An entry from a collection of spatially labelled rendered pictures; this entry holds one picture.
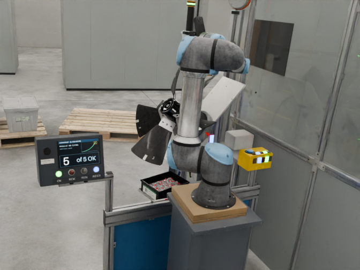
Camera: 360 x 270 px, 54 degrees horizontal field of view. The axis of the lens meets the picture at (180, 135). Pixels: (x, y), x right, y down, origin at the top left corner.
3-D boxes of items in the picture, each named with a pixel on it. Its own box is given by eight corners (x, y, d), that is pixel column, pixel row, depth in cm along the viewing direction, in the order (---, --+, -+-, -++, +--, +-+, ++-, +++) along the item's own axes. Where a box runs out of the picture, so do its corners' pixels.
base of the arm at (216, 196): (238, 204, 146) (241, 182, 142) (205, 209, 140) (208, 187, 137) (220, 186, 159) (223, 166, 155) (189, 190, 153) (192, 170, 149)
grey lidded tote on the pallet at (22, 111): (36, 117, 502) (34, 95, 491) (41, 131, 452) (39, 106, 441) (3, 119, 484) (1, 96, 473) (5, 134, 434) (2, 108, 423)
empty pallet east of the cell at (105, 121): (149, 120, 579) (149, 112, 574) (148, 143, 485) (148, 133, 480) (74, 116, 569) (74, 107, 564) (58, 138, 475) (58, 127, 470)
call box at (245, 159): (259, 163, 206) (262, 146, 203) (270, 170, 198) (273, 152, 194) (236, 166, 199) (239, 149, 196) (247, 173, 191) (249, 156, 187)
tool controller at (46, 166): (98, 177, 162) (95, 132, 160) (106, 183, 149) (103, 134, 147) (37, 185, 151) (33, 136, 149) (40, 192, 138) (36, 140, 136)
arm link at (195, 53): (199, 178, 141) (216, 37, 128) (163, 172, 144) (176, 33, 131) (203, 169, 152) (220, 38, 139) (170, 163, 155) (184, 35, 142)
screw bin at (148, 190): (170, 180, 210) (170, 170, 208) (188, 193, 198) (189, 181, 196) (139, 190, 196) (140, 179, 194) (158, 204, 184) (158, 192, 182)
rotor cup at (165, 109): (179, 107, 228) (165, 95, 220) (193, 107, 216) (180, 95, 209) (168, 126, 223) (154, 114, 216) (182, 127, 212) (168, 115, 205)
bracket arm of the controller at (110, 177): (111, 177, 163) (111, 171, 162) (113, 179, 160) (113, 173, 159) (57, 184, 152) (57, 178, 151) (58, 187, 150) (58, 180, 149)
